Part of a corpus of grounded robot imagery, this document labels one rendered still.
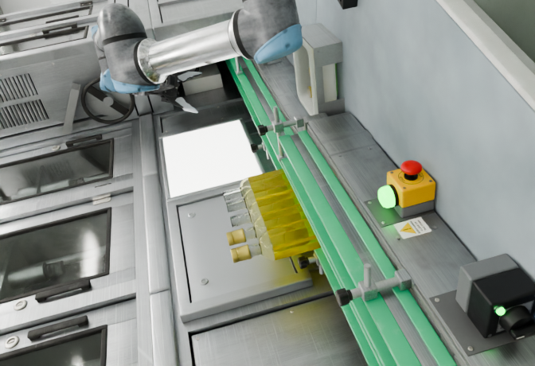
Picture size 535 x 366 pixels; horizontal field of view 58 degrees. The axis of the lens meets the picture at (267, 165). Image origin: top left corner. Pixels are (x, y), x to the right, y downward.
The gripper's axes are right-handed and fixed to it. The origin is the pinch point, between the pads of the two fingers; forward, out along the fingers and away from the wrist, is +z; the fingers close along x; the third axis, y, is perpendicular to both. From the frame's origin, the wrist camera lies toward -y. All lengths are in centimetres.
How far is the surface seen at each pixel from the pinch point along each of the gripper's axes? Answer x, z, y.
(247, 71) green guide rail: -13.2, 18.2, 5.8
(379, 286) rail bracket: 60, 24, -96
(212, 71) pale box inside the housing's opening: -24.5, 8.5, 42.3
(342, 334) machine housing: 74, 31, -65
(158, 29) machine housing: -27.8, -17.5, 14.3
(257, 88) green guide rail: -2.2, 19.7, -7.1
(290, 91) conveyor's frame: 1.5, 28.6, -19.4
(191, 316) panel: 73, -2, -50
